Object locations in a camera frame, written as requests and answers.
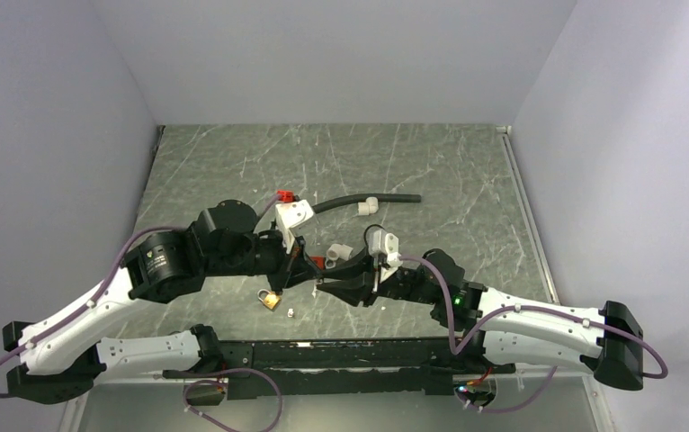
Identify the white pipe elbow near wrench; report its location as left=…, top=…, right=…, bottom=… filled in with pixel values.
left=325, top=243, right=353, bottom=268

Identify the aluminium rail right edge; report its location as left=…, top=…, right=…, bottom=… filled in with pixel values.
left=496, top=126, right=560, bottom=304

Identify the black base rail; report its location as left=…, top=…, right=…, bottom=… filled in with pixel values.
left=163, top=337, right=516, bottom=401

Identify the red handled adjustable wrench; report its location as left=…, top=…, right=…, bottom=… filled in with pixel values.
left=309, top=256, right=327, bottom=270

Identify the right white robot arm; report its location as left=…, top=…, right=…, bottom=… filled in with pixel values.
left=318, top=248, right=644, bottom=391

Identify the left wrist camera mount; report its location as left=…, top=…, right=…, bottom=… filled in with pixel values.
left=274, top=190, right=315, bottom=255

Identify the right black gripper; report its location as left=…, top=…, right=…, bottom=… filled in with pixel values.
left=316, top=247, right=438, bottom=309

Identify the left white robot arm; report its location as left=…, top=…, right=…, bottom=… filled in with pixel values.
left=4, top=200, right=320, bottom=405

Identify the white pipe elbow near hose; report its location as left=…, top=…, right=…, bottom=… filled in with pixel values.
left=357, top=196, right=380, bottom=216

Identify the black corrugated hose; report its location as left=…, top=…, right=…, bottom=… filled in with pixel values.
left=309, top=192, right=423, bottom=216

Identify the black cable padlock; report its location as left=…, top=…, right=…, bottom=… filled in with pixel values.
left=363, top=224, right=387, bottom=254

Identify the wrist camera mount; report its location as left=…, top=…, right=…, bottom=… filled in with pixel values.
left=274, top=190, right=315, bottom=255
left=368, top=232, right=403, bottom=285

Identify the brass padlock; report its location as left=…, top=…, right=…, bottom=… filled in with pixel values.
left=257, top=290, right=282, bottom=311

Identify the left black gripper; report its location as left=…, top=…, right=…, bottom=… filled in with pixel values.
left=205, top=225, right=322, bottom=296

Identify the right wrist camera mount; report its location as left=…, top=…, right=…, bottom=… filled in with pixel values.
left=368, top=232, right=403, bottom=285

